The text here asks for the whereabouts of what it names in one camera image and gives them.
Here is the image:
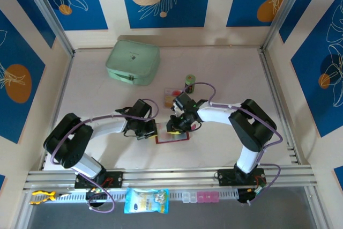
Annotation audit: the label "red-framed clear box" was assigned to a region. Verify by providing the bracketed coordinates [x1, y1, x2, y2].
[154, 131, 190, 145]

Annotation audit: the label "black bottle green lid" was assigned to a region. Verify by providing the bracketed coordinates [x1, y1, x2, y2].
[184, 75, 196, 94]

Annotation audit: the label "mint green zipper pouch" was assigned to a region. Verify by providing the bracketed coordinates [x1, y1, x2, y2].
[106, 40, 161, 87]

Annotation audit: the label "blue snack bag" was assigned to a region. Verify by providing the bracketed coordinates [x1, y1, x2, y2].
[124, 188, 170, 215]

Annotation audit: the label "clear plastic pill box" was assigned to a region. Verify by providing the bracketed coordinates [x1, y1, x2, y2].
[182, 191, 198, 204]

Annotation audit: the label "pink plastic pill box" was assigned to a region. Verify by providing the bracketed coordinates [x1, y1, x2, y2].
[197, 191, 220, 203]

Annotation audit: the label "grey metal sheet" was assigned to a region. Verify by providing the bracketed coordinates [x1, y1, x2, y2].
[16, 186, 326, 229]

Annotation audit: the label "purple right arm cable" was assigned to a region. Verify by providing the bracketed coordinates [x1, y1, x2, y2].
[184, 82, 284, 206]

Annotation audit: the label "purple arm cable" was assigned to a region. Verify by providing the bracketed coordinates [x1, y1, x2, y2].
[184, 82, 284, 206]
[50, 98, 159, 213]

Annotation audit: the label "long aluminium base rail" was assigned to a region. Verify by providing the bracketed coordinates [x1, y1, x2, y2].
[23, 165, 318, 192]

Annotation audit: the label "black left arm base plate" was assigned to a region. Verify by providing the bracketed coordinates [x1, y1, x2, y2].
[74, 170, 124, 189]

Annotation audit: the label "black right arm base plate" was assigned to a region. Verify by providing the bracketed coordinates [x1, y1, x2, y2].
[217, 168, 266, 187]

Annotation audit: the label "white slotted cable duct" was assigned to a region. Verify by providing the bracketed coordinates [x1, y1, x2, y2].
[55, 189, 239, 203]

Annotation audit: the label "aluminium side rail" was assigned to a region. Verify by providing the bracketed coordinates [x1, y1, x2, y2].
[39, 51, 75, 171]
[259, 49, 306, 166]

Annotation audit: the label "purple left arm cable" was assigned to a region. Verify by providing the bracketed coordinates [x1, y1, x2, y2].
[50, 98, 159, 213]

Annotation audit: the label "yellow handled pliers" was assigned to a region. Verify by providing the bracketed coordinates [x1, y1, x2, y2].
[29, 190, 72, 205]

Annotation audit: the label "aluminium frame post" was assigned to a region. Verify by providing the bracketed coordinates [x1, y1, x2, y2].
[260, 0, 309, 53]
[20, 0, 75, 56]

